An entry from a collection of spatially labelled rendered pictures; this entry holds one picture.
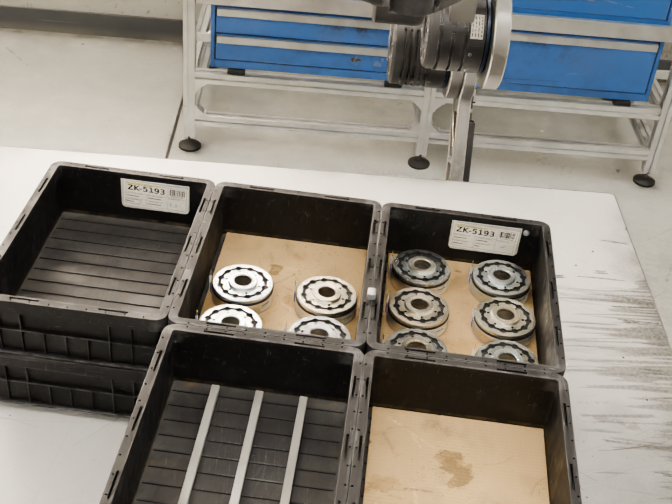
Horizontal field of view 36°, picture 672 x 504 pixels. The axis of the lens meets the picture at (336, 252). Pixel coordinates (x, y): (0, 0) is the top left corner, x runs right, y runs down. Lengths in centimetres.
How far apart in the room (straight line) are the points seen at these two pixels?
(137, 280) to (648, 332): 97
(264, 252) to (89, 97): 232
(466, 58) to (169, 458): 93
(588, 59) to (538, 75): 17
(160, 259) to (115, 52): 266
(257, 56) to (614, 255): 173
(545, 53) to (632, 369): 184
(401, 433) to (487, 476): 14
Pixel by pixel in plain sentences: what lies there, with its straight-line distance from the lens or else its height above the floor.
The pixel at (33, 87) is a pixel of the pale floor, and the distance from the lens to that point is 420.
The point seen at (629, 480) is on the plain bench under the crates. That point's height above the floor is 70.
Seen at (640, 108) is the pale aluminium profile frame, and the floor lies 30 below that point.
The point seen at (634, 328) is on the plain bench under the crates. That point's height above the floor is 70.
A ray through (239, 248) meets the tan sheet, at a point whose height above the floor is 83.
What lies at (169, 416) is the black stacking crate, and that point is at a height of 83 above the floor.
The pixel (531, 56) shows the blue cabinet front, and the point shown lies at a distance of 363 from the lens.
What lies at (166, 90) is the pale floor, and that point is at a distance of 416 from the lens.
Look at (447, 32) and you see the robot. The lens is 196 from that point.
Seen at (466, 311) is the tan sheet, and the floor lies 83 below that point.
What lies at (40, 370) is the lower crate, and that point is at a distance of 172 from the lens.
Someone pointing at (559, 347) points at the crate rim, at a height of 93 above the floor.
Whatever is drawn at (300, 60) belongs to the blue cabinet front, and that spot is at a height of 37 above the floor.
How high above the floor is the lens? 195
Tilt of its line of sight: 36 degrees down
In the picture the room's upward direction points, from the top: 6 degrees clockwise
